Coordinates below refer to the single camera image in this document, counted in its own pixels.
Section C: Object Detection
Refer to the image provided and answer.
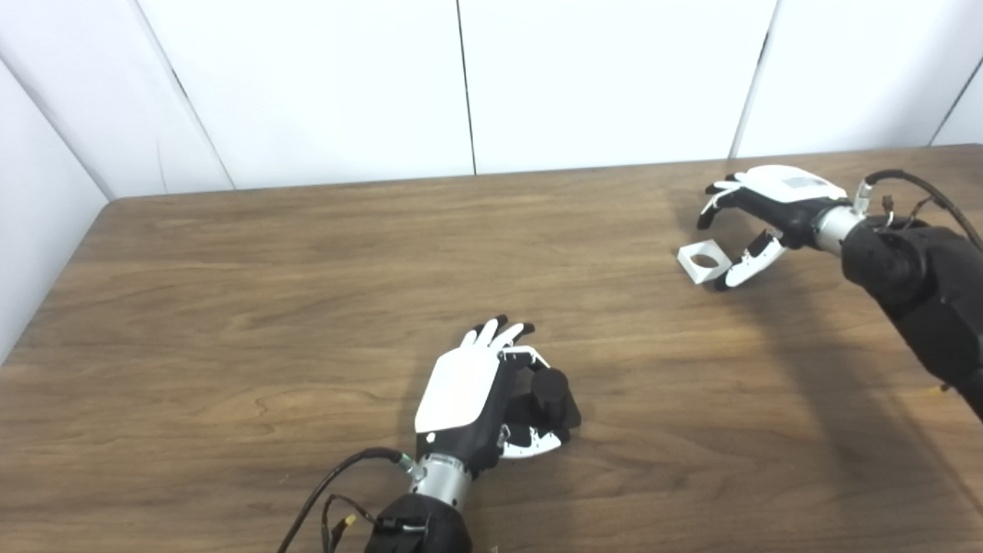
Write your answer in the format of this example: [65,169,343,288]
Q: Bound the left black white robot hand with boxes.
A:
[415,314,573,477]

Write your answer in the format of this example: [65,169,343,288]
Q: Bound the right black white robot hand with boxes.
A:
[697,164,849,292]

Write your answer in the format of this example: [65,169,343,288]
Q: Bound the black peg with base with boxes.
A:
[511,367,582,446]

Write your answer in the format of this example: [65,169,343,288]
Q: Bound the white square piece with hole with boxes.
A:
[677,239,733,286]

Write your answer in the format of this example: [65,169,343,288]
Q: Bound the thin right arm wires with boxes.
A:
[882,196,934,231]

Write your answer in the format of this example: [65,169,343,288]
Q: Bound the thick black right wrist cable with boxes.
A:
[854,169,983,254]

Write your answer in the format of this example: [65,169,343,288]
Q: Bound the thick black wrist cable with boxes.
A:
[276,448,419,553]
[854,169,983,254]

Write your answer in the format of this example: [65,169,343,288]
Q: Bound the thick black left wrist cable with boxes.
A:
[276,448,419,553]

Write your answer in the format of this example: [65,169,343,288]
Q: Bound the thin left wires yellow connector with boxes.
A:
[321,494,377,553]

